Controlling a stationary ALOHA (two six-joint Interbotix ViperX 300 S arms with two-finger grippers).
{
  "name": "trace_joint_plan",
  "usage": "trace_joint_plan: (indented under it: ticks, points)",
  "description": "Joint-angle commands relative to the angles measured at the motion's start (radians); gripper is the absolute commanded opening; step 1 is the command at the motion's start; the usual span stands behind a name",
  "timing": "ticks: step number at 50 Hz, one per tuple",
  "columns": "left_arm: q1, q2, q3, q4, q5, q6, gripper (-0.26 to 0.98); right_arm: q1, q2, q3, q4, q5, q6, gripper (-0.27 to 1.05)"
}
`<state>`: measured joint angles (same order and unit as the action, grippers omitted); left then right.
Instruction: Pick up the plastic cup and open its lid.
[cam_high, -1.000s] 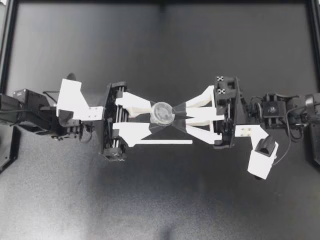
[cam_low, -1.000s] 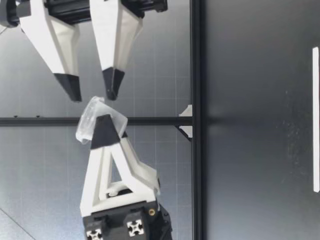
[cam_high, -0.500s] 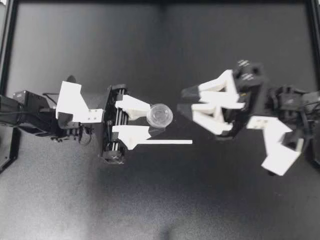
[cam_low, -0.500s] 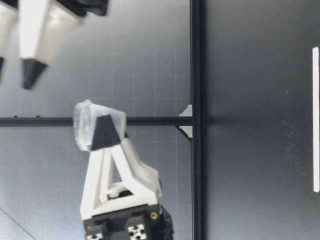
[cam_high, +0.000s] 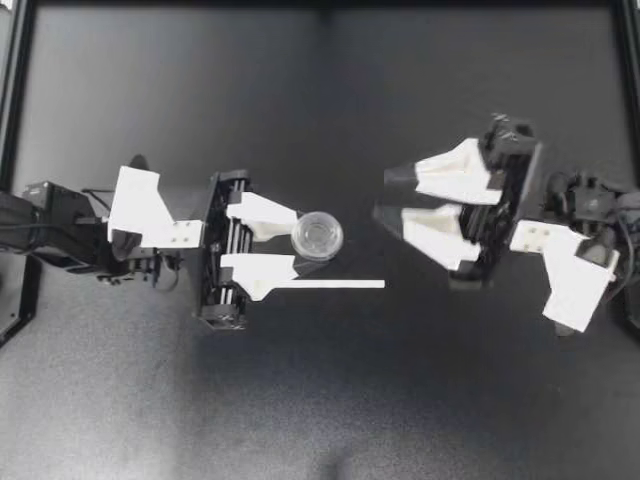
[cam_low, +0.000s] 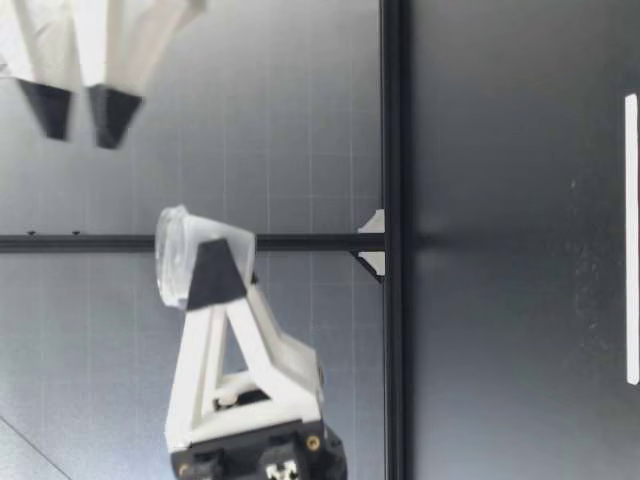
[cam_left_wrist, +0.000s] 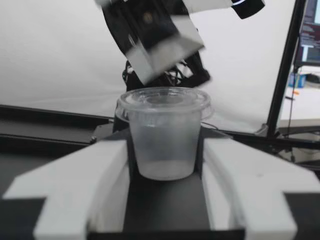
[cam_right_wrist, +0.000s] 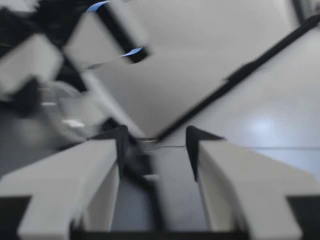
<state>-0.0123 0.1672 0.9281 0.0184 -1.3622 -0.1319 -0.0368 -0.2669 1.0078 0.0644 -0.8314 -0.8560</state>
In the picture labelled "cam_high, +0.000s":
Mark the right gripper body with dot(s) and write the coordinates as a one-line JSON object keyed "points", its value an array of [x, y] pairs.
{"points": [[505, 200]]}

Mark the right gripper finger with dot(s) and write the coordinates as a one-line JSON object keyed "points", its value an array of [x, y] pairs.
{"points": [[430, 232], [447, 172]]}

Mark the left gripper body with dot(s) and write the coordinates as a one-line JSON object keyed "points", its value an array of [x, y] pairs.
{"points": [[216, 250]]}

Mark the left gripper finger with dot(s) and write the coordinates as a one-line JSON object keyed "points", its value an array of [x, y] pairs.
{"points": [[260, 214], [257, 275]]}

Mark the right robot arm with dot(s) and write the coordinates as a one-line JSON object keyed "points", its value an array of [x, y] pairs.
{"points": [[595, 210]]}

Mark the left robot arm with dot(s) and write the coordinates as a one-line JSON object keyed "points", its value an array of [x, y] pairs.
{"points": [[47, 220]]}

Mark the clear plastic cup with lid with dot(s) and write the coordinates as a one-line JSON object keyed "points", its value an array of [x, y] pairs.
{"points": [[317, 235]]}

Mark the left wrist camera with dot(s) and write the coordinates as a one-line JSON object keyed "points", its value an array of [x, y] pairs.
{"points": [[145, 210]]}

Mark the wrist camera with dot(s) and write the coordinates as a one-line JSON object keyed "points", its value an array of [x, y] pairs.
{"points": [[565, 272], [145, 210]]}

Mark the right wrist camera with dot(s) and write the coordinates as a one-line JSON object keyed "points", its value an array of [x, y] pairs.
{"points": [[565, 272]]}

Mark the black frame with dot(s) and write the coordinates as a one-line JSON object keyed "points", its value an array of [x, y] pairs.
{"points": [[15, 165]]}

